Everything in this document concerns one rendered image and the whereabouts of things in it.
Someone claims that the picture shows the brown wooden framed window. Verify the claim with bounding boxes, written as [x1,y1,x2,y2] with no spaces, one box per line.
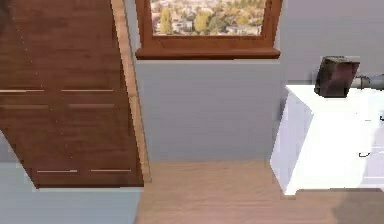
[134,0,284,61]

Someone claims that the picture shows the white cupboard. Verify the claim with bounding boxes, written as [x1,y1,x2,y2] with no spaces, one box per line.
[269,83,384,196]

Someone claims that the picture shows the brown wooden room door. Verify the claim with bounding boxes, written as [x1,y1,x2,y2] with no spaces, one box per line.
[0,0,153,190]

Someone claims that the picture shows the dark brown box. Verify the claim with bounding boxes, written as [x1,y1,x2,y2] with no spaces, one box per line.
[313,55,361,99]

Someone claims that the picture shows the grey cylinder object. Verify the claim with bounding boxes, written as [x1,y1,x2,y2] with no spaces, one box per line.
[352,73,384,92]

